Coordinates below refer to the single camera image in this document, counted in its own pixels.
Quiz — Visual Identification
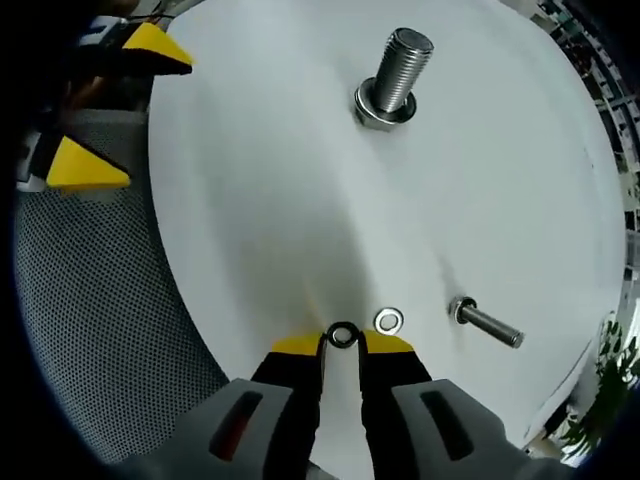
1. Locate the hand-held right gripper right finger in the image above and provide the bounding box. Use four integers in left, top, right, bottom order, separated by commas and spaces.
357, 328, 551, 480

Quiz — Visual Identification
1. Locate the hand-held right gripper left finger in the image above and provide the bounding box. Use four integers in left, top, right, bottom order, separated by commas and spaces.
124, 332, 326, 480

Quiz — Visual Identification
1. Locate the thin threaded steel stud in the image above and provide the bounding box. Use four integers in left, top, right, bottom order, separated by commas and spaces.
448, 295, 525, 349

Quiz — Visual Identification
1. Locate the large steel washer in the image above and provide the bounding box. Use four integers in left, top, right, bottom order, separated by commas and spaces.
353, 77, 419, 129

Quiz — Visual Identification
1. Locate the large threaded steel stud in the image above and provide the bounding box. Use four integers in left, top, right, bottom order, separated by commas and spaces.
353, 27, 434, 134

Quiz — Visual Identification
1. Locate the grey mesh chair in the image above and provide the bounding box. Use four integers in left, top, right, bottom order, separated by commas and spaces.
14, 107, 231, 461

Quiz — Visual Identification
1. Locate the green potted plant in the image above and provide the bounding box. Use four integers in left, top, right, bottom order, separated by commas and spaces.
564, 314, 640, 451

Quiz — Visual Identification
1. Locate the storage shelving with white bins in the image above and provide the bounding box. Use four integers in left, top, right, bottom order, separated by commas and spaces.
542, 0, 640, 166

